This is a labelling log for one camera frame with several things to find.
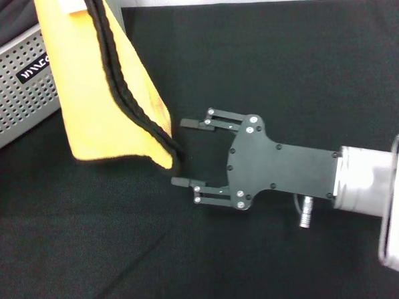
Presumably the yellow grey towel black edge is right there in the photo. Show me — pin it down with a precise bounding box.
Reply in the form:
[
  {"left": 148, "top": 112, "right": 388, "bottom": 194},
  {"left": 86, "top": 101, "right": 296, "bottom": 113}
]
[{"left": 32, "top": 0, "right": 188, "bottom": 185}]

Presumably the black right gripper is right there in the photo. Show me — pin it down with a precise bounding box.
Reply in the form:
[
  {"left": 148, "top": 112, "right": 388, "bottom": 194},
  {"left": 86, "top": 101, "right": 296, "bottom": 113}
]
[{"left": 166, "top": 101, "right": 344, "bottom": 215}]

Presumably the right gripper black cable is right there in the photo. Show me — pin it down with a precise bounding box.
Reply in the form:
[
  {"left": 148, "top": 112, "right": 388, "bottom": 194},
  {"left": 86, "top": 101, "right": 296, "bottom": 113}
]
[{"left": 293, "top": 193, "right": 317, "bottom": 229}]

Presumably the dark cloth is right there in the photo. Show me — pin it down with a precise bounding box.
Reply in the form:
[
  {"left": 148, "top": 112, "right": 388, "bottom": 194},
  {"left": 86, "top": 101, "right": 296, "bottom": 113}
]
[{"left": 0, "top": 0, "right": 43, "bottom": 58}]

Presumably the black tablecloth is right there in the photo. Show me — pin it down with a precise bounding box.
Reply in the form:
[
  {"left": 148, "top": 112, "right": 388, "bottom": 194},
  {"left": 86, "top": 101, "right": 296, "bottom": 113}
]
[{"left": 0, "top": 0, "right": 399, "bottom": 299}]

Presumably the grey perforated storage box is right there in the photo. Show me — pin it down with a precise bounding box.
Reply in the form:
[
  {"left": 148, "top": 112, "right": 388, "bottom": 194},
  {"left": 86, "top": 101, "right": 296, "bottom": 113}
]
[{"left": 0, "top": 0, "right": 133, "bottom": 157}]

